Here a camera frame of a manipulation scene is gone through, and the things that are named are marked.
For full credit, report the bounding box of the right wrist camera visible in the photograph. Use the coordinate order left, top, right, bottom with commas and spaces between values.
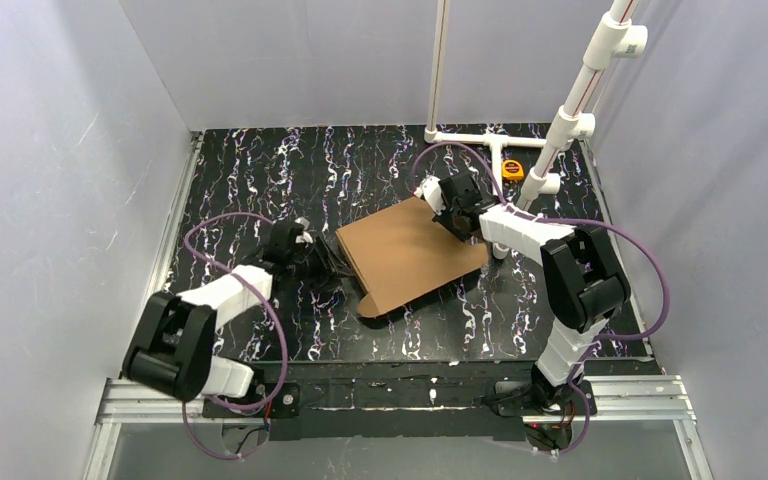
413, 175, 445, 215

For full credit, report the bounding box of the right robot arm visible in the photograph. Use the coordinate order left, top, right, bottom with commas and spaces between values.
415, 173, 631, 409

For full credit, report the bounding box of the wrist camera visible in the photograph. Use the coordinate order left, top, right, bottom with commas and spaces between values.
413, 175, 445, 215
294, 217, 314, 244

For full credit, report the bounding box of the white PVC pipe frame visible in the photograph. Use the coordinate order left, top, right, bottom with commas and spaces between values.
423, 0, 650, 261

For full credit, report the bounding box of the aluminium rail frame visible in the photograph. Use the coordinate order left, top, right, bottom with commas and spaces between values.
82, 132, 717, 480

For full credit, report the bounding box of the orange tape measure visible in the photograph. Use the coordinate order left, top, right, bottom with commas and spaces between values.
501, 159, 526, 182

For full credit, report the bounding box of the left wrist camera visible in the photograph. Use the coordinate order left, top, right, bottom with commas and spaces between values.
294, 217, 314, 244

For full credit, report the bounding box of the brown cardboard box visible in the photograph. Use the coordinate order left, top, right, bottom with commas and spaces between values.
336, 197, 489, 318

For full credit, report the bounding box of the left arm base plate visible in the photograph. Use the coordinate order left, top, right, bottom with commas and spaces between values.
200, 358, 299, 417

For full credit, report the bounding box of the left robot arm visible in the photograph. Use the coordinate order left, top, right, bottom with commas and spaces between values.
121, 219, 353, 411

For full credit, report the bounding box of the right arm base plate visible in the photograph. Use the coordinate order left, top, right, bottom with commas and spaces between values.
482, 380, 598, 418

